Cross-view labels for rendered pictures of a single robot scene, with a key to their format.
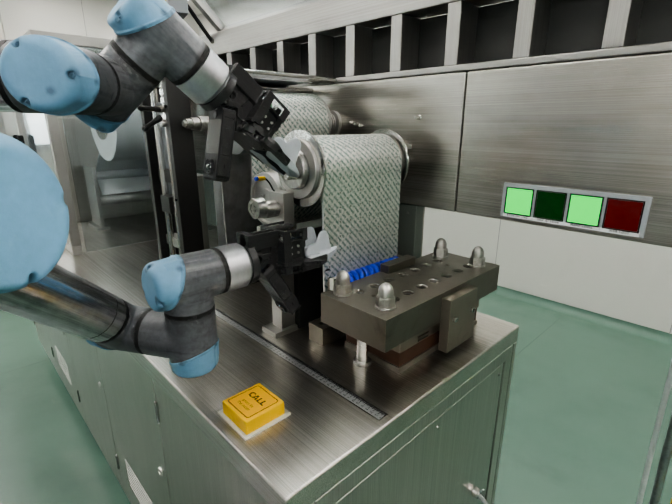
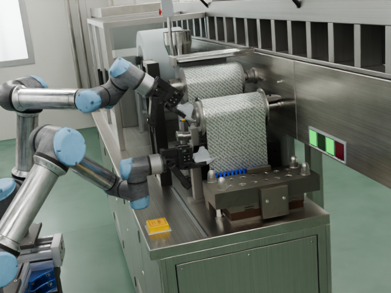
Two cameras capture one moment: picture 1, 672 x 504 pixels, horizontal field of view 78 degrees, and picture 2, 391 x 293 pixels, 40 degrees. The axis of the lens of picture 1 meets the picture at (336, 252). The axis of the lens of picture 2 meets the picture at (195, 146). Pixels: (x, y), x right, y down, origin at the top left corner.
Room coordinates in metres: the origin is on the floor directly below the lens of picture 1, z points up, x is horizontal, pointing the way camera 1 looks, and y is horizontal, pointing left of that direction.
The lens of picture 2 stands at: (-0.92, -0.92, 1.70)
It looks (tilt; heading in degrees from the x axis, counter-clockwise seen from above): 16 degrees down; 30
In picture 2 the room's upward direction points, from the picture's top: 6 degrees counter-clockwise
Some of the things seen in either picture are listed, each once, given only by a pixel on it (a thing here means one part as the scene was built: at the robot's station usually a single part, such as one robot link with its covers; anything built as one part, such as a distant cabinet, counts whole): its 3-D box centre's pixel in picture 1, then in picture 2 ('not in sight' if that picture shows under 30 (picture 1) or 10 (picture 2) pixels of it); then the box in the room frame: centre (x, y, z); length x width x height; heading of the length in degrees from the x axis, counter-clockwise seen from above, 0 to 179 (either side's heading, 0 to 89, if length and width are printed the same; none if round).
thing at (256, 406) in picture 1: (253, 407); (157, 225); (0.55, 0.13, 0.91); 0.07 x 0.07 x 0.02; 44
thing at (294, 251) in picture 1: (271, 252); (177, 158); (0.70, 0.11, 1.12); 0.12 x 0.08 x 0.09; 134
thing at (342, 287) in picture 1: (342, 281); (211, 175); (0.73, -0.01, 1.05); 0.04 x 0.04 x 0.04
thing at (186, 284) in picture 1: (185, 280); (135, 168); (0.59, 0.23, 1.11); 0.11 x 0.08 x 0.09; 134
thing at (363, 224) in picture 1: (363, 232); (237, 149); (0.87, -0.06, 1.11); 0.23 x 0.01 x 0.18; 134
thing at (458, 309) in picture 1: (459, 318); (274, 202); (0.75, -0.25, 0.97); 0.10 x 0.03 x 0.11; 134
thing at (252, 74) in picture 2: (323, 123); (246, 77); (1.21, 0.03, 1.34); 0.07 x 0.07 x 0.07; 44
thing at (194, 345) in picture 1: (183, 336); (135, 192); (0.60, 0.24, 1.01); 0.11 x 0.08 x 0.11; 76
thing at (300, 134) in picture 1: (300, 169); (199, 116); (0.83, 0.07, 1.25); 0.15 x 0.01 x 0.15; 44
